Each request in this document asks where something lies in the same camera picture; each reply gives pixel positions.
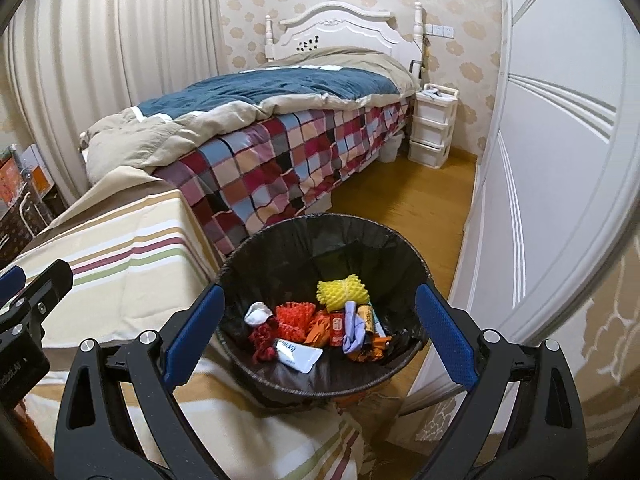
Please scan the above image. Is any dark red ribbon bundle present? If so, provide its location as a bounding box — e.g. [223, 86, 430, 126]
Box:
[250, 316, 279, 363]

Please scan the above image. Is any white tissue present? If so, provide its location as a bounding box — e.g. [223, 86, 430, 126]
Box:
[244, 301, 273, 327]

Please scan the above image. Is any white tube packet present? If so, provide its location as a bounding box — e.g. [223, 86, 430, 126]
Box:
[274, 338, 323, 374]

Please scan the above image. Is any red foam fruit net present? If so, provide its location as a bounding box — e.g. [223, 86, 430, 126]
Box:
[276, 301, 317, 344]

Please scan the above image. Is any orange snack wrapper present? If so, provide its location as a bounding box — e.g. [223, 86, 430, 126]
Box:
[304, 310, 331, 348]

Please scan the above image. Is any yellow bottle black cap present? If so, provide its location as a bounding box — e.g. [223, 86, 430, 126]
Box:
[357, 304, 378, 348]

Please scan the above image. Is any purple paper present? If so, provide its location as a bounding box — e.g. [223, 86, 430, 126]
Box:
[343, 300, 367, 354]

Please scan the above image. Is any red small packet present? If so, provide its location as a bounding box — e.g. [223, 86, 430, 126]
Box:
[330, 310, 345, 348]

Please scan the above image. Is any yellow foam fruit net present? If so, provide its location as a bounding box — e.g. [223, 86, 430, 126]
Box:
[316, 274, 370, 312]

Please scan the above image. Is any black trash bin with liner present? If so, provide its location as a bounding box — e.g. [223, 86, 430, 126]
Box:
[217, 214, 432, 408]

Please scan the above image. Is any brown patterned storage box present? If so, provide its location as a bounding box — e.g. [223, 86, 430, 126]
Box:
[0, 184, 53, 269]

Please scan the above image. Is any cardboard box orange print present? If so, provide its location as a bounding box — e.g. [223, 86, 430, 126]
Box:
[1, 144, 54, 207]

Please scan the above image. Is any striped tablecloth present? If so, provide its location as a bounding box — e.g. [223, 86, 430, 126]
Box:
[0, 164, 367, 480]

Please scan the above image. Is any plaid bed sheet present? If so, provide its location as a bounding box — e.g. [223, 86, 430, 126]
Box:
[154, 99, 411, 256]

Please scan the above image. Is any cream curtain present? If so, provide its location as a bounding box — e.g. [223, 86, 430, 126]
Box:
[3, 0, 226, 203]

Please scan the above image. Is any white wardrobe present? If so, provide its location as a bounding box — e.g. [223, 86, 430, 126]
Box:
[399, 0, 640, 416]

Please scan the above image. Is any small white waste bin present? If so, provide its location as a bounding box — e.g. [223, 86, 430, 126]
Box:
[378, 131, 405, 164]

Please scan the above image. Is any white plastic drawer unit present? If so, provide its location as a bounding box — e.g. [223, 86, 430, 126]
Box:
[408, 84, 459, 169]

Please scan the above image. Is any beige and blue duvet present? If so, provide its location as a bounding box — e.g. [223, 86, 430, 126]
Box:
[80, 47, 419, 184]

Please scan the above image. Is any white wooden bed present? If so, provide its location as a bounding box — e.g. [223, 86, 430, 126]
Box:
[265, 1, 425, 76]

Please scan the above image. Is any white wall switch panel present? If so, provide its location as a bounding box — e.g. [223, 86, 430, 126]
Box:
[425, 24, 454, 39]

